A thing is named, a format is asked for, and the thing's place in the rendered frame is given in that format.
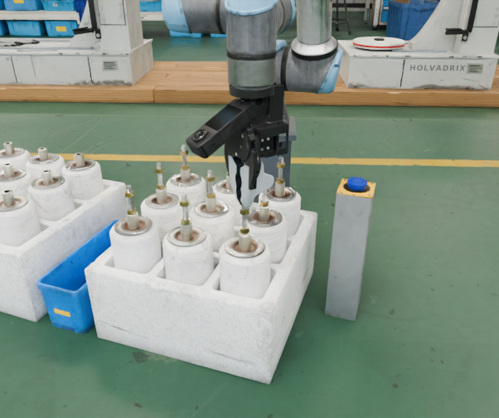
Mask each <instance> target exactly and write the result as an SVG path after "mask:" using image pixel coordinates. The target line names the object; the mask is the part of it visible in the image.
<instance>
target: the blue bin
mask: <svg viewBox="0 0 499 418"><path fill-rule="evenodd" d="M118 221H119V220H114V221H111V222H110V223H109V224H108V225H107V226H106V227H105V228H103V229H102V230H101V231H99V232H98V233H97V234H95V235H94V236H93V237H91V238H90V239H89V240H87V241H86V242H85V243H84V244H83V245H82V246H80V247H79V248H78V249H76V250H75V251H74V252H72V253H71V254H70V255H68V256H67V257H66V258H65V259H63V261H61V262H60V263H59V264H58V265H56V266H55V267H54V268H52V269H51V270H49V271H48V272H47V273H46V274H44V275H43V276H42V277H41V278H40V279H39V280H38V281H37V282H36V284H37V287H38V289H39V290H40V291H41V293H42V296H43V299H44V301H45V304H46V308H47V311H48V314H49V316H50V319H51V323H52V325H53V326H54V327H58V328H63V329H65V330H68V331H71V332H74V333H79V334H85V333H88V332H89V331H90V330H91V329H92V328H93V327H94V326H95V323H94V315H93V311H92V307H91V302H90V295H89V290H88V286H87V282H86V278H85V268H87V267H88V266H89V265H90V264H91V263H93V262H95V260H96V259H97V258H98V257H99V256H101V255H102V254H103V253H104V252H105V251H106V250H107V249H108V248H109V247H110V246H111V240H110V235H109V232H110V230H111V228H112V227H113V225H114V224H116V222H118Z"/></svg>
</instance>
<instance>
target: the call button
mask: <svg viewBox="0 0 499 418"><path fill-rule="evenodd" d="M347 185H348V186H349V188H350V189H352V190H357V191H360V190H363V189H365V187H366V186H367V181H366V180H365V179H364V178H362V177H350V178H348V179H347Z"/></svg>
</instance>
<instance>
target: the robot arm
mask: <svg viewBox="0 0 499 418"><path fill-rule="evenodd" d="M296 7H297V37H296V38H295V39H294V40H293V42H292V45H291V46H286V45H287V43H286V41H285V40H277V35H279V34H281V33H283V32H285V31H286V30H287V29H288V27H289V26H290V25H291V23H292V22H293V19H294V17H295V12H296ZM296 7H295V2H294V0H162V16H163V19H164V22H165V24H166V25H167V27H168V28H169V29H170V30H172V31H174V32H183V33H189V34H192V33H205V34H224V35H226V43H227V70H228V82H229V83H230V84H229V94H230V95H231V96H234V97H237V98H235V99H234V100H232V101H231V102H230V103H229V104H228V105H227V106H226V107H225V108H223V109H222V110H221V111H219V112H218V113H217V114H216V115H214V116H213V117H212V118H211V119H209V120H208V121H207V122H206V123H205V124H203V125H202V126H201V127H200V128H199V129H198V130H197V131H196V132H194V133H193V134H192V135H191V136H189V137H188V138H187V139H186V143H187V145H188V147H189V148H190V150H191V151H192V152H193V153H194V154H196V155H198V156H199V157H201V158H209V157H210V156H211V155H212V154H213V153H214V152H215V151H216V150H217V149H218V148H220V147H221V146H222V145H223V144H225V149H224V152H225V164H226V168H227V172H228V176H229V177H230V184H231V186H232V189H233V191H234V194H235V198H236V199H237V201H238V203H239V204H240V205H241V206H242V204H243V206H244V207H245V209H246V210H247V209H250V207H251V205H252V203H253V201H254V198H255V196H256V195H258V194H260V193H261V192H263V191H265V190H267V189H268V188H270V187H272V186H273V184H274V177H273V176H272V175H269V174H266V173H264V164H263V163H262V162H261V160H260V158H269V157H273V156H275V154H276V156H279V155H283V154H286V153H288V129H289V116H288V111H287V107H286V104H285V101H284V91H293V92H305V93H316V94H317V95H318V94H330V93H332V92H333V91H334V90H335V87H336V83H337V78H338V74H339V70H340V66H341V63H342V53H343V50H342V49H340V48H337V40H336V39H335V38H334V37H333V36H332V0H296ZM238 98H240V99H238ZM283 133H286V142H285V147H284V148H281V147H282V142H281V141H279V135H280V134H283Z"/></svg>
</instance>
